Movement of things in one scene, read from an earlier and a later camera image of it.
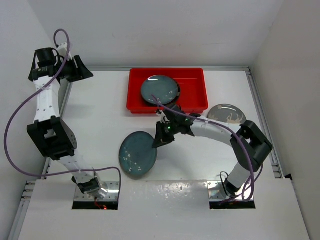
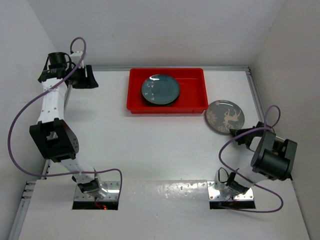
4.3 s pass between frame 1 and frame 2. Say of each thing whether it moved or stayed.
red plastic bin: stayed
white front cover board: stayed
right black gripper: moved
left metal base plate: stayed
